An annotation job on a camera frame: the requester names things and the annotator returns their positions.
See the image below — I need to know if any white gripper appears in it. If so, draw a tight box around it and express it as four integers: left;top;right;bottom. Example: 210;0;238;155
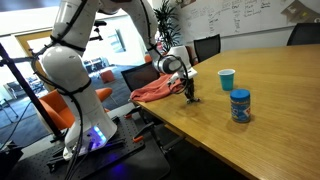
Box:
168;68;198;100

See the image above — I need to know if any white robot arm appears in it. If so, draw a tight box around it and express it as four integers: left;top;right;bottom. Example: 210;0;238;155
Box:
41;0;197;161

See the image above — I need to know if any far blue plastic cup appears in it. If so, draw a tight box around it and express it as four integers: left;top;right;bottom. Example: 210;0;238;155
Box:
218;69;235;91

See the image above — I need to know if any orange cloth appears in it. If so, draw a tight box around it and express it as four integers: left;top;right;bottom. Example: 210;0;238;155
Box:
130;75;182;103

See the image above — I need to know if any black office chair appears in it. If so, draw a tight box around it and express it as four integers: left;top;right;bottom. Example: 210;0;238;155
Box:
194;34;221;62
287;23;320;46

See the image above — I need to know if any blue lidded jar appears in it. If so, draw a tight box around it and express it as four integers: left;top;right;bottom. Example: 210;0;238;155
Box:
230;89;251;123

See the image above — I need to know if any black chair near cloth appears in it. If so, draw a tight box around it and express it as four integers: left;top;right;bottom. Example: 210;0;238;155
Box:
121;62;160;91

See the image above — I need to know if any potted green plant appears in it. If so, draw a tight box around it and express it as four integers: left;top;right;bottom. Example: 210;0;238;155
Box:
154;0;181;52

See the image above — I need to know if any orange clamp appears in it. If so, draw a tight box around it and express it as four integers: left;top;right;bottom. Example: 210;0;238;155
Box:
124;114;132;119
132;135;144;143

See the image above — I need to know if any orange armchair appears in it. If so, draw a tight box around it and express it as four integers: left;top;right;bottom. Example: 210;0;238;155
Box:
36;88;112;133

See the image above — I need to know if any black tripod stand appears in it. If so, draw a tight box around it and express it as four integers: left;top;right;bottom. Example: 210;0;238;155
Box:
0;43;68;143

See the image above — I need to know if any black mounting base plate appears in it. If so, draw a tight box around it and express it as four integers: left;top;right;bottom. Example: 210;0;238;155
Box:
5;117;170;180

